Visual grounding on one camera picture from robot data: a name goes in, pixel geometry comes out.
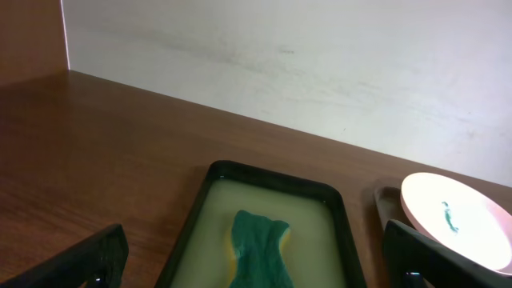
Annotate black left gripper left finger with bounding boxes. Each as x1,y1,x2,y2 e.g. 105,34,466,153
1,224,129,288

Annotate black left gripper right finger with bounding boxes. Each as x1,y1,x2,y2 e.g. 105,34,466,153
382,220,511,288

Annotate pink plate with stain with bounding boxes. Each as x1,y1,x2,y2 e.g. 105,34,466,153
400,172,511,277

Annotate green and yellow sponge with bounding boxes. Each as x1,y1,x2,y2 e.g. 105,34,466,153
229,210,294,288

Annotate small black water tray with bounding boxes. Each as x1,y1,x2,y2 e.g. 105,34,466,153
156,160,366,287

